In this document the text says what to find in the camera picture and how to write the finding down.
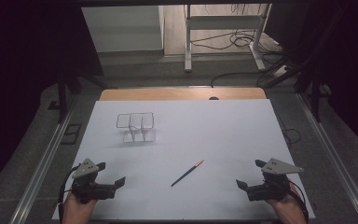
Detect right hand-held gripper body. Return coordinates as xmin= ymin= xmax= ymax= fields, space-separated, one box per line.
xmin=246 ymin=157 xmax=305 ymax=203

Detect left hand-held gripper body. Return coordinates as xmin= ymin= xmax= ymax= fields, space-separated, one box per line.
xmin=70 ymin=158 xmax=117 ymax=205

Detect clear plastic compartment organizer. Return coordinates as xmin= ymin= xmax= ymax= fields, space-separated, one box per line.
xmin=115 ymin=111 xmax=158 ymax=145

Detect blue pencil with orange end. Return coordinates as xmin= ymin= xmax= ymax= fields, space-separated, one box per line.
xmin=171 ymin=160 xmax=205 ymax=188

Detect person's left hand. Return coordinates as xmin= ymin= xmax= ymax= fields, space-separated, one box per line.
xmin=62 ymin=191 xmax=99 ymax=224

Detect person's right hand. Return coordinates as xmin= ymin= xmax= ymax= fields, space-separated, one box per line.
xmin=264 ymin=182 xmax=308 ymax=224

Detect dark rectangular floor plate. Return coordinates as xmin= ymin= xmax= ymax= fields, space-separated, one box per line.
xmin=60 ymin=123 xmax=83 ymax=146

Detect white table cover sheet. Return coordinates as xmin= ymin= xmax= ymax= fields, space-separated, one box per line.
xmin=51 ymin=99 xmax=317 ymax=221

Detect black metal stand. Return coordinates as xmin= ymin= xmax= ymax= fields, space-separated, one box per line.
xmin=293 ymin=59 xmax=332 ymax=123
xmin=55 ymin=69 xmax=110 ymax=124

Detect white power strip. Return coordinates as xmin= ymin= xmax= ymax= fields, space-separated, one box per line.
xmin=272 ymin=64 xmax=289 ymax=78

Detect white cabinet panel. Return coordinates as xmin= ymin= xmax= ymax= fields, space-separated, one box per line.
xmin=80 ymin=6 xmax=166 ymax=54

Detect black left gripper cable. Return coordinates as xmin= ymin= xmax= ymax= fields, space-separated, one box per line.
xmin=57 ymin=164 xmax=81 ymax=224

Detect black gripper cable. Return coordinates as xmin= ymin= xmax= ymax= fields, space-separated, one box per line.
xmin=57 ymin=164 xmax=81 ymax=224
xmin=285 ymin=179 xmax=310 ymax=224

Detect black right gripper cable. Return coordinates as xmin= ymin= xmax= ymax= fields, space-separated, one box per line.
xmin=285 ymin=179 xmax=310 ymax=224

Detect thin black looped cable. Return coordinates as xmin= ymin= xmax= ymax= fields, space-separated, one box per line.
xmin=280 ymin=127 xmax=303 ymax=149

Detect aluminium rail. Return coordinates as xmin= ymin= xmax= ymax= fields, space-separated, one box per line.
xmin=8 ymin=99 xmax=77 ymax=224
xmin=296 ymin=92 xmax=358 ymax=224

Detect black floor cable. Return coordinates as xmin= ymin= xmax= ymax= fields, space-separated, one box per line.
xmin=210 ymin=71 xmax=262 ymax=89

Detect tangled black floor cables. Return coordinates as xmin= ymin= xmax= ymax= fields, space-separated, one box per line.
xmin=189 ymin=28 xmax=264 ymax=51

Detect white metal desk frame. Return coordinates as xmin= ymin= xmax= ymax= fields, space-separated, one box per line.
xmin=183 ymin=3 xmax=273 ymax=74

